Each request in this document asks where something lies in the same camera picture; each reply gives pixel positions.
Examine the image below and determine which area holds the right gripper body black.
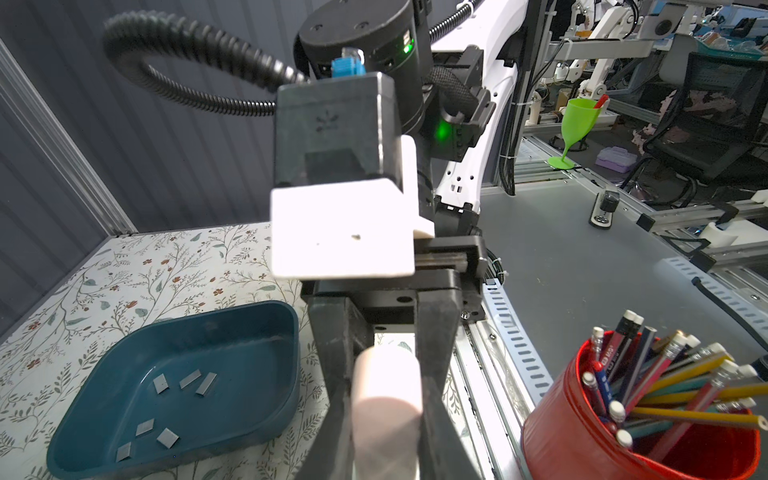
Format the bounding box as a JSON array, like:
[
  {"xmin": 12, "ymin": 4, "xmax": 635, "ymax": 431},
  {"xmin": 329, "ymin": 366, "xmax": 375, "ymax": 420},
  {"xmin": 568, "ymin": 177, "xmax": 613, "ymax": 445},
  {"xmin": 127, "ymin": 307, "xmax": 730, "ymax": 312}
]
[{"xmin": 301, "ymin": 235, "xmax": 489, "ymax": 321}]

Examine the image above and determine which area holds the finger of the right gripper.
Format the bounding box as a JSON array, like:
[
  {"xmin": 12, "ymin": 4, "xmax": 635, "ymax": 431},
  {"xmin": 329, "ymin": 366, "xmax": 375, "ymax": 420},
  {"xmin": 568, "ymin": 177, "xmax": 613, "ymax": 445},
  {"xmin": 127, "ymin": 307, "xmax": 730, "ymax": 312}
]
[
  {"xmin": 415, "ymin": 289, "xmax": 478, "ymax": 479},
  {"xmin": 296, "ymin": 297, "xmax": 374, "ymax": 479}
]

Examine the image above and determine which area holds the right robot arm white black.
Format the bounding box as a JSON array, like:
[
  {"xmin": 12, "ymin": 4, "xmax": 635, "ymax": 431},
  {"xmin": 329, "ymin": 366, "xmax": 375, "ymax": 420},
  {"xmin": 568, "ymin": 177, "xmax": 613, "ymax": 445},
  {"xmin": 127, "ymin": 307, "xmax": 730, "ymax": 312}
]
[{"xmin": 102, "ymin": 1, "xmax": 500, "ymax": 479}]

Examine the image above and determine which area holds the staple strip three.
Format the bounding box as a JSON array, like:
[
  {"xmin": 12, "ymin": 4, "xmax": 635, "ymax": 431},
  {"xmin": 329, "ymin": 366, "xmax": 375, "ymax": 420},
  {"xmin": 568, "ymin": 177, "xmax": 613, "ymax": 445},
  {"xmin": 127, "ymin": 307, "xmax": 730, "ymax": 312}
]
[{"xmin": 195, "ymin": 372, "xmax": 217, "ymax": 397}]

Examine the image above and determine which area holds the staple strip two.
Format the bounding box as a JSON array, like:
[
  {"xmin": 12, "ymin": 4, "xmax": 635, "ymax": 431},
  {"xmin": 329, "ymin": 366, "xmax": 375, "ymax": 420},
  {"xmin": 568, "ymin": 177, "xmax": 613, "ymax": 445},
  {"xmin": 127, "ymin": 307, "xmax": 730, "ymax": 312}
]
[{"xmin": 179, "ymin": 369, "xmax": 201, "ymax": 389}]

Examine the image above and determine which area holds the red pencil cup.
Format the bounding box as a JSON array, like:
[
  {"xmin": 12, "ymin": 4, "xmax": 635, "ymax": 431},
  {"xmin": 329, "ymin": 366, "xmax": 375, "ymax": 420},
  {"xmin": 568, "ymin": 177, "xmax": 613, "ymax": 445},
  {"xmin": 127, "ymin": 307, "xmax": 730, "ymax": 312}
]
[{"xmin": 522, "ymin": 311, "xmax": 767, "ymax": 479}]

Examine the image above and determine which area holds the staple strip one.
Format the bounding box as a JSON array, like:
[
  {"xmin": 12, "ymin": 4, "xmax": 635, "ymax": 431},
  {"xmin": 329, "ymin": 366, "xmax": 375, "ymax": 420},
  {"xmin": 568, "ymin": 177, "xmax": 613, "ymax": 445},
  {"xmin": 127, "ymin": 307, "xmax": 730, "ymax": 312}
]
[{"xmin": 153, "ymin": 374, "xmax": 169, "ymax": 395}]

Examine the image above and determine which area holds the green plastic goblet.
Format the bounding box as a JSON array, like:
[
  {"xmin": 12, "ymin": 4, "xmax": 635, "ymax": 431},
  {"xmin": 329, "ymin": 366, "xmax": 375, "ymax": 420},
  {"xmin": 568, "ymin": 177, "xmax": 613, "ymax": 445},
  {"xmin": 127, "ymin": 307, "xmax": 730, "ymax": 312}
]
[{"xmin": 547, "ymin": 98, "xmax": 601, "ymax": 170}]

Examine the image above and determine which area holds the teal plastic tray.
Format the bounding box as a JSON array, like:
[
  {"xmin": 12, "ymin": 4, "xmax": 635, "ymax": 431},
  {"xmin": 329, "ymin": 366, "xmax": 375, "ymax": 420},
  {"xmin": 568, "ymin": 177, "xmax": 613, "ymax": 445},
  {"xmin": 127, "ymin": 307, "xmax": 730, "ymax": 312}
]
[{"xmin": 47, "ymin": 301, "xmax": 300, "ymax": 479}]

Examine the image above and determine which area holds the staple strip five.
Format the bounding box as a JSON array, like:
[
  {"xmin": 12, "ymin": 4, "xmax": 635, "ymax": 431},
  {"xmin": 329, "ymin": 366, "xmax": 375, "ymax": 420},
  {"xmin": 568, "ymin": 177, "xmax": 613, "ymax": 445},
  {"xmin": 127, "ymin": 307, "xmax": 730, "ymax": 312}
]
[{"xmin": 156, "ymin": 428, "xmax": 179, "ymax": 449}]

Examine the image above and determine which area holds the staple strip four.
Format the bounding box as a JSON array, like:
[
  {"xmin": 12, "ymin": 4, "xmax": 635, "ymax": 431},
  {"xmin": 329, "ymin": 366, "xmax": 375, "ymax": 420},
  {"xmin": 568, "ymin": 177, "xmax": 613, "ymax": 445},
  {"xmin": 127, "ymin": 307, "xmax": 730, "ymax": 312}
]
[{"xmin": 135, "ymin": 419, "xmax": 155, "ymax": 437}]

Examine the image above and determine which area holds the staple strip six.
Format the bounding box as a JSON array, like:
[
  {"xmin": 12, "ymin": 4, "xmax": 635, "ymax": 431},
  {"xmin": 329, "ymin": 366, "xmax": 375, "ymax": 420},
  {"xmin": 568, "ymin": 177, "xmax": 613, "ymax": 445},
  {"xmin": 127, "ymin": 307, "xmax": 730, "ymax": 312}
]
[{"xmin": 116, "ymin": 442, "xmax": 132, "ymax": 462}]

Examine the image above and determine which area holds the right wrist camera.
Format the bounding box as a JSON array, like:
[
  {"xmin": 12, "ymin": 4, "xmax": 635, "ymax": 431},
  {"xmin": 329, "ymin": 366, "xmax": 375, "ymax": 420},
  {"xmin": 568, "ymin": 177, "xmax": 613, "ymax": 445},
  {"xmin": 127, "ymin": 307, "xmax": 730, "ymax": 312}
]
[{"xmin": 269, "ymin": 72, "xmax": 435, "ymax": 280}]

